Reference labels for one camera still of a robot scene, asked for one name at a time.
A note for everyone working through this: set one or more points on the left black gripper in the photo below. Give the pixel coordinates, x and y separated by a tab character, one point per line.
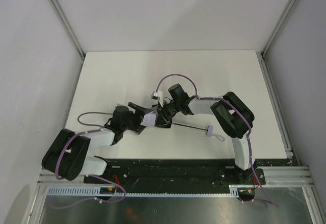
139	121

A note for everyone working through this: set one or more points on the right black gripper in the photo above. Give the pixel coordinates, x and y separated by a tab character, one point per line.
163	118

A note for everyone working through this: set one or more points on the lavender folding umbrella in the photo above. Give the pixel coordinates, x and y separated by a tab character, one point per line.
150	118

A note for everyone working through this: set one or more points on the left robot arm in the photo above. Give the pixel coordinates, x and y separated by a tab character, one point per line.
67	156

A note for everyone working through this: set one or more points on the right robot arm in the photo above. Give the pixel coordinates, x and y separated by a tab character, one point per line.
234	117

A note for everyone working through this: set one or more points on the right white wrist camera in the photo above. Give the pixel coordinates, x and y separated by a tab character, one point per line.
158	96

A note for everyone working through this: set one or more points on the grey slotted cable duct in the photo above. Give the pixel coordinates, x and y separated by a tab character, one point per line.
103	191

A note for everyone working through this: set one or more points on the left aluminium frame post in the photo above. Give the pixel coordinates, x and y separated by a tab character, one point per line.
67	27

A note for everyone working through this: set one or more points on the aluminium frame post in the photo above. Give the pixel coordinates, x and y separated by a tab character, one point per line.
67	27
286	13

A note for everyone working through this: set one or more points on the right aluminium frame post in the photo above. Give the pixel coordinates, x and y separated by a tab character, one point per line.
286	13

